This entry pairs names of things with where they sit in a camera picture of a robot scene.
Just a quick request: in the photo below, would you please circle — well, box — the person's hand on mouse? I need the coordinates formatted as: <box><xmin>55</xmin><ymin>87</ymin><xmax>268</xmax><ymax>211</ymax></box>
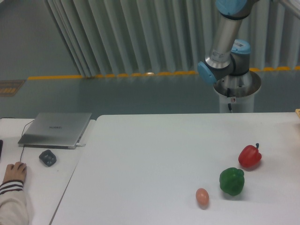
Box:
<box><xmin>3</xmin><ymin>162</ymin><xmax>27</xmax><ymax>183</ymax></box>

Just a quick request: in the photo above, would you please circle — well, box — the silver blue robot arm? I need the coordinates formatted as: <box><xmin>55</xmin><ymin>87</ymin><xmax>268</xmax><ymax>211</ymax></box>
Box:
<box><xmin>197</xmin><ymin>0</ymin><xmax>257</xmax><ymax>84</ymax></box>

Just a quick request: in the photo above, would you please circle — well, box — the striped white sleeve forearm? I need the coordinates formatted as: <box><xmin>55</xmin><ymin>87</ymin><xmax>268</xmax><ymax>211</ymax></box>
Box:
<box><xmin>0</xmin><ymin>180</ymin><xmax>29</xmax><ymax>225</ymax></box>

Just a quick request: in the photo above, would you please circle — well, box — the dark grey plastic holder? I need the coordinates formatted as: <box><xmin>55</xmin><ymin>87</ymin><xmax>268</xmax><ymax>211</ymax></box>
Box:
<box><xmin>39</xmin><ymin>150</ymin><xmax>57</xmax><ymax>167</ymax></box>

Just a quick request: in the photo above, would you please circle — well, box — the black keyboard edge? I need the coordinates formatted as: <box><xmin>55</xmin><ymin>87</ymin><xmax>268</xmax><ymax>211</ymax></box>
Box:
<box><xmin>0</xmin><ymin>140</ymin><xmax>3</xmax><ymax>160</ymax></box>

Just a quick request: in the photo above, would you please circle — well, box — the silver closed laptop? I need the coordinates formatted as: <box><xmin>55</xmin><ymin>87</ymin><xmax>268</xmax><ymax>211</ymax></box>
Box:
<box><xmin>18</xmin><ymin>112</ymin><xmax>92</xmax><ymax>149</ymax></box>

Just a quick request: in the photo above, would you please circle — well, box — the white pleated curtain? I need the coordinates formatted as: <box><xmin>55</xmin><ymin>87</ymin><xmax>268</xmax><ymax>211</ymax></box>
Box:
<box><xmin>48</xmin><ymin>0</ymin><xmax>300</xmax><ymax>77</ymax></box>

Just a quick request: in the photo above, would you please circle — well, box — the brown egg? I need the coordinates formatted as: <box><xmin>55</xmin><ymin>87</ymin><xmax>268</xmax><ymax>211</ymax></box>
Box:
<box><xmin>195</xmin><ymin>188</ymin><xmax>209</xmax><ymax>206</ymax></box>

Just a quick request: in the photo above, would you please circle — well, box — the green bell pepper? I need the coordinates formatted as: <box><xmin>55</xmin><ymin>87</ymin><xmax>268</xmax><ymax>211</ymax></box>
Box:
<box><xmin>219</xmin><ymin>167</ymin><xmax>245</xmax><ymax>196</ymax></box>

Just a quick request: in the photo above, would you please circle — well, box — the red bell pepper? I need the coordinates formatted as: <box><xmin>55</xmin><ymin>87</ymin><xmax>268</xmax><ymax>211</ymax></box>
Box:
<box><xmin>238</xmin><ymin>143</ymin><xmax>262</xmax><ymax>168</ymax></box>

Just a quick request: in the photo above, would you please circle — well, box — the black mouse cable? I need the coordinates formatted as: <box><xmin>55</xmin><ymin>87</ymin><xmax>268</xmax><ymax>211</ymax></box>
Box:
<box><xmin>20</xmin><ymin>118</ymin><xmax>35</xmax><ymax>163</ymax></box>

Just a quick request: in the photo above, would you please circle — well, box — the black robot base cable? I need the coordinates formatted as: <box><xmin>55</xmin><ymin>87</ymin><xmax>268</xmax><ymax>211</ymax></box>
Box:
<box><xmin>226</xmin><ymin>88</ymin><xmax>233</xmax><ymax>113</ymax></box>

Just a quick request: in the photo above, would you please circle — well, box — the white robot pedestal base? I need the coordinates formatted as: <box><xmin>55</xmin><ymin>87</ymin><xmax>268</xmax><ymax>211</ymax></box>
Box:
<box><xmin>213</xmin><ymin>71</ymin><xmax>262</xmax><ymax>113</ymax></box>

